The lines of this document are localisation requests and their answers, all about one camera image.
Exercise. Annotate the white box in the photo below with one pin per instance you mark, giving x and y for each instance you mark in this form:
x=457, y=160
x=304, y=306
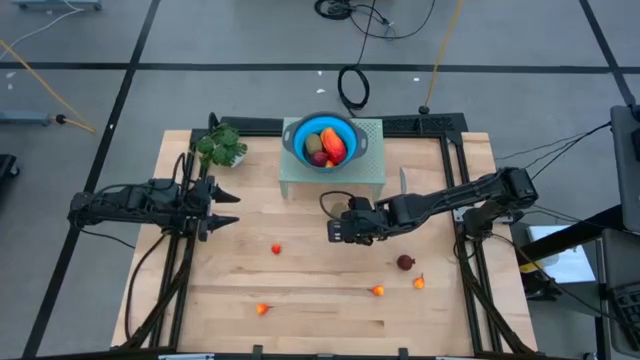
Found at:
x=565, y=262

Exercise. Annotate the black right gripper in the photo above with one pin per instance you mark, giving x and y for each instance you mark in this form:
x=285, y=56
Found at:
x=365, y=222

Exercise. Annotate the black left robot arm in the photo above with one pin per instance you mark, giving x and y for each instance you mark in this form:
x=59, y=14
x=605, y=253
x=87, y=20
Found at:
x=120, y=205

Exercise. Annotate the pale potato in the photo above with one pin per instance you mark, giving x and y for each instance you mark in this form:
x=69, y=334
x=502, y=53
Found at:
x=313, y=144

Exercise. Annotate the red orange mango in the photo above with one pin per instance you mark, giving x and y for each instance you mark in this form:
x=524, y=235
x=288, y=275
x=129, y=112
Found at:
x=333, y=145

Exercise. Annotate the grey desk panel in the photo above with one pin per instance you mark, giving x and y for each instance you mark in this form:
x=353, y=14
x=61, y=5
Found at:
x=627, y=175

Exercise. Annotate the pale green perforated metal stand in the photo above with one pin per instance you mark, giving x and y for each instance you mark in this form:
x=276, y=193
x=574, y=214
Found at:
x=372, y=165

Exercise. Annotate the small red strawberry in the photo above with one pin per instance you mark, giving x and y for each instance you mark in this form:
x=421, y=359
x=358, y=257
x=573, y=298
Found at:
x=276, y=249

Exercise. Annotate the grey floor stand base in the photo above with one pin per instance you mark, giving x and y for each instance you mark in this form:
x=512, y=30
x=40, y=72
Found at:
x=55, y=5
x=25, y=118

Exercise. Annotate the dark red pomegranate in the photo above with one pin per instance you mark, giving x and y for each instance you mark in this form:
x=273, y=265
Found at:
x=320, y=159
x=405, y=262

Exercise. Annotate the black aluminium table frame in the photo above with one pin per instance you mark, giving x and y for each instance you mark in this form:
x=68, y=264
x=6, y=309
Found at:
x=425, y=124

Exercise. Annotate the green plant in white pot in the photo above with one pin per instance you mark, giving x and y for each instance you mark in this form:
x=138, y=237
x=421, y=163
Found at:
x=220, y=145

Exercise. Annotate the black wheeled cart base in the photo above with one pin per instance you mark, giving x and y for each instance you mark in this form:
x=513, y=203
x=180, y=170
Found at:
x=6, y=167

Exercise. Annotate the grey laptop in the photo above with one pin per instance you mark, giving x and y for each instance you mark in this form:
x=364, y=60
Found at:
x=620, y=260

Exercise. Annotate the black desk beam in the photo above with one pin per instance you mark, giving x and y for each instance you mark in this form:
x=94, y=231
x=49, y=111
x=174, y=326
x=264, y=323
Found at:
x=575, y=235

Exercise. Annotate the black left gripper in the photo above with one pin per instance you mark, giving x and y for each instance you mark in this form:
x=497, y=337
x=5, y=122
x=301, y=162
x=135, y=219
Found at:
x=200, y=207

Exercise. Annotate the blue grey collapsible colander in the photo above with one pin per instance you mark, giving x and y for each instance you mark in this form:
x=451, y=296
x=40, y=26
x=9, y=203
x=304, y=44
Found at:
x=299, y=140

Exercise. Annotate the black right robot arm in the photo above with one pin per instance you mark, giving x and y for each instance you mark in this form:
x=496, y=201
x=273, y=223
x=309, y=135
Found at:
x=450, y=200

